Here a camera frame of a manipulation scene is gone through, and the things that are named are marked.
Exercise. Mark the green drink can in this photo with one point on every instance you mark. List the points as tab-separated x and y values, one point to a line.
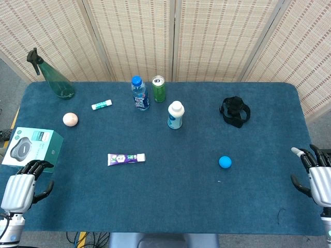
159	91

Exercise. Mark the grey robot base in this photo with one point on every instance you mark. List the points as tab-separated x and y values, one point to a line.
160	241

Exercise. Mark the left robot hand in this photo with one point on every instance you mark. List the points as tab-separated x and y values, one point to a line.
19	191

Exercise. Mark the bamboo folding screen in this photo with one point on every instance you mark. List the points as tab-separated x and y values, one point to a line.
134	38

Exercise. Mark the green spray bottle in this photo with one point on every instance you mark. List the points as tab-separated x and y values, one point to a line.
58	85

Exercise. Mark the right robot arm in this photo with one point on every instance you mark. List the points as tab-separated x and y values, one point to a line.
326	224

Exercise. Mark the small black item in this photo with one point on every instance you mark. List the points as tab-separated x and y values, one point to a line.
4	135

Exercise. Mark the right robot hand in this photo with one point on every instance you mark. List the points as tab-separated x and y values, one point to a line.
320	183

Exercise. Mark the clear water bottle blue cap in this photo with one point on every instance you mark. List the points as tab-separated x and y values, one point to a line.
141	99

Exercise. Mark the pale pink egg ball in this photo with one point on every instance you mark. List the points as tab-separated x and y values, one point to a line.
70	120

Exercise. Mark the teal product box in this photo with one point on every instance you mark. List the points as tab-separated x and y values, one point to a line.
33	147

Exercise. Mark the purple toothpaste tube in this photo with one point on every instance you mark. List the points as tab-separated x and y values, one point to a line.
124	158

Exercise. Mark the green white glue stick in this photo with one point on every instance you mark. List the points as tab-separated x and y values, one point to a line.
101	104

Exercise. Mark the blue ball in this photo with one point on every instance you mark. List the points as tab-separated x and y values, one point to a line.
225	162

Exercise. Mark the white yogurt drink bottle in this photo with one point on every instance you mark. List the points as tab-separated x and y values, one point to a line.
175	116

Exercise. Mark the blue table mat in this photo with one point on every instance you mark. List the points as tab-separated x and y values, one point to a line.
165	196

